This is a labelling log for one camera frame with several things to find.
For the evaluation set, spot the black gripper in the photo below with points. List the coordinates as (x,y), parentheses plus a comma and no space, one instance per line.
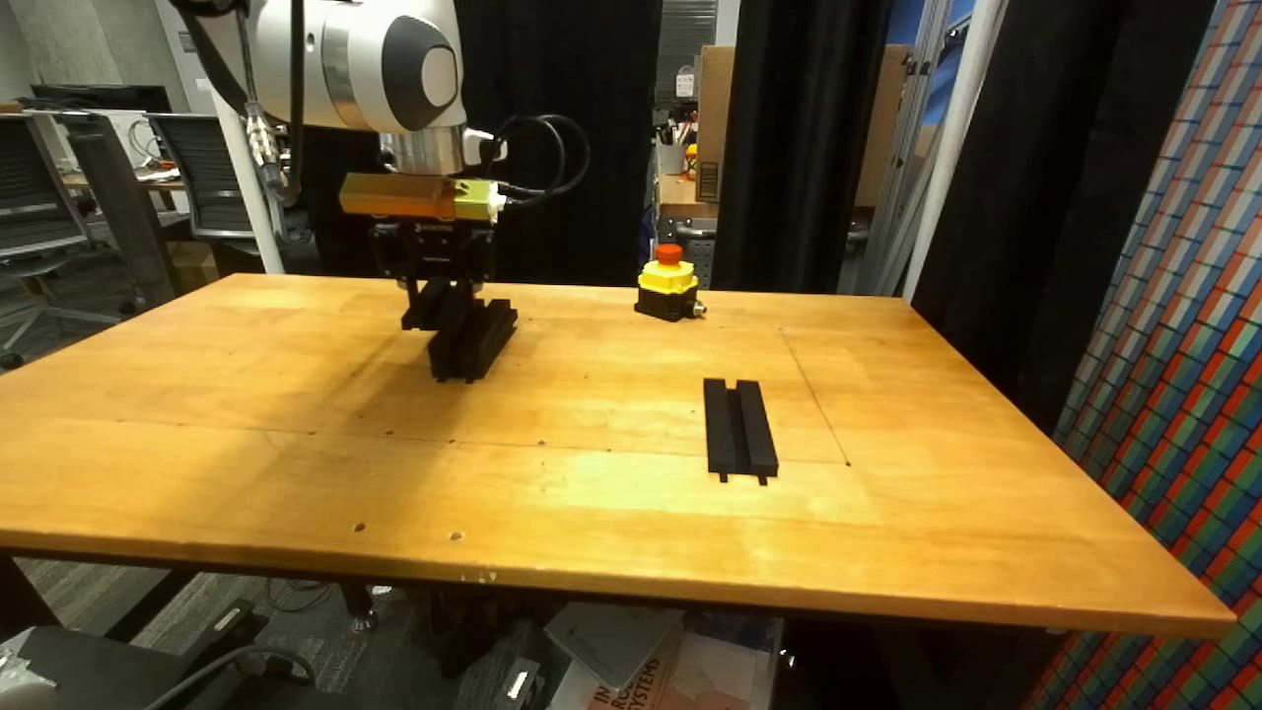
(428,248)

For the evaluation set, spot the yellow emergency stop button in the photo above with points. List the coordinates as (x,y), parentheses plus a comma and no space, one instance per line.
(669,283)

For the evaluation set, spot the brown cardboard box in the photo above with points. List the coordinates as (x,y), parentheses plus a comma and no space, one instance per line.
(715,120)

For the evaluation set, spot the white box orange print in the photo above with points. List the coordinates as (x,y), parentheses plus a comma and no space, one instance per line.
(656,674)

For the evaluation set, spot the white slanted post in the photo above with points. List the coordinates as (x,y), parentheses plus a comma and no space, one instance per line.
(255,199)

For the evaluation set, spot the white frame beam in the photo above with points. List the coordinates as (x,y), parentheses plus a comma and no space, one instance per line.
(969,106)

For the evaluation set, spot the multicoloured patterned wall panel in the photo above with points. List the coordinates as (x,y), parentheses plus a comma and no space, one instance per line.
(1183,395)

